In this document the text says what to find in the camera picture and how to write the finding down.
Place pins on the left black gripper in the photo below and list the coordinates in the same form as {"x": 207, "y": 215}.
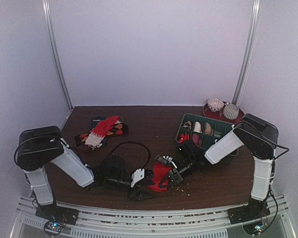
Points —
{"x": 141, "y": 195}

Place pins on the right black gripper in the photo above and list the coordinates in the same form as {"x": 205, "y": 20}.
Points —
{"x": 175, "y": 174}

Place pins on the red sock pair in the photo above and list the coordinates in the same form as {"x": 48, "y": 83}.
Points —
{"x": 159, "y": 172}

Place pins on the tan ribbed sock pair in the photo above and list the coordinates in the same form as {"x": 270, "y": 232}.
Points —
{"x": 208, "y": 129}

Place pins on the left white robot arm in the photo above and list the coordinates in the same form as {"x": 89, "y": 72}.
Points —
{"x": 41, "y": 146}

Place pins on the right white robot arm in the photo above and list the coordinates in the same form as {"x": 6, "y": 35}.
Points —
{"x": 257, "y": 135}

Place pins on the rolled red sock in tray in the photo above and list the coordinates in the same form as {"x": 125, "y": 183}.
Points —
{"x": 183, "y": 137}

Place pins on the rolled maroon sock in tray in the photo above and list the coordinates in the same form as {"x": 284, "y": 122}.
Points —
{"x": 196, "y": 139}

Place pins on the rolled patterned sock in tray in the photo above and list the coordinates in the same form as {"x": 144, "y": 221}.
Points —
{"x": 187, "y": 125}

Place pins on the green divided organizer tray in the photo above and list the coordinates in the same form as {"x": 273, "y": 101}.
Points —
{"x": 221, "y": 128}

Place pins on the rolled cream sock in tray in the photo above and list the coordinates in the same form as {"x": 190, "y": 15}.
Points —
{"x": 197, "y": 127}

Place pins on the argyle black orange sock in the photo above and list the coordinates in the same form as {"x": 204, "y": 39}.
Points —
{"x": 119, "y": 128}

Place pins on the red white sock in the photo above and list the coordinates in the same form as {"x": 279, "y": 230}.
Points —
{"x": 99, "y": 132}

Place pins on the dark red plate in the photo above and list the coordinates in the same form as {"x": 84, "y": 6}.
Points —
{"x": 218, "y": 115}

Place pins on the dark blue sock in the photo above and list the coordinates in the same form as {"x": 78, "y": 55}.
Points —
{"x": 94, "y": 121}

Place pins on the striped grey cup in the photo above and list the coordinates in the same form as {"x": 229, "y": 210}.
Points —
{"x": 231, "y": 111}

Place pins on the left circuit board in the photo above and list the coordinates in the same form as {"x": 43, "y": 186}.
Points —
{"x": 54, "y": 229}

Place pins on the circuit board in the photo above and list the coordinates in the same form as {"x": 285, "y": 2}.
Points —
{"x": 54, "y": 229}
{"x": 255, "y": 229}

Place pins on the right circuit board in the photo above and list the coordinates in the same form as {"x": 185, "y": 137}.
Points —
{"x": 255, "y": 229}

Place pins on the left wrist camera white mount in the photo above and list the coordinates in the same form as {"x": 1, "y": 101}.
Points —
{"x": 137, "y": 176}

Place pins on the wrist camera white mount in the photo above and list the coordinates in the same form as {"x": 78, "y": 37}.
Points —
{"x": 168, "y": 161}
{"x": 137, "y": 176}

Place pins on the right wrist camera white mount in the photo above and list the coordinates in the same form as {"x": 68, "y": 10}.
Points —
{"x": 168, "y": 161}

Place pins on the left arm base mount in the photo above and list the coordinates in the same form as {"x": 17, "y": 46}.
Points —
{"x": 58, "y": 214}

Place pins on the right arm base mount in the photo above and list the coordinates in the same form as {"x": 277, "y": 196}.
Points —
{"x": 253, "y": 210}

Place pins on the front aluminium rail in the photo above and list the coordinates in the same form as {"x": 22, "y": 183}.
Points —
{"x": 93, "y": 222}

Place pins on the right aluminium frame post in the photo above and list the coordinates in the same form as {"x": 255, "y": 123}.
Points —
{"x": 250, "y": 46}

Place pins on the aluminium frame post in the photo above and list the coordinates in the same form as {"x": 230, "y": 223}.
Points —
{"x": 250, "y": 46}
{"x": 56, "y": 57}

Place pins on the left aluminium frame post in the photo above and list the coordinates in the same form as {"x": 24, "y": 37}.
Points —
{"x": 56, "y": 57}

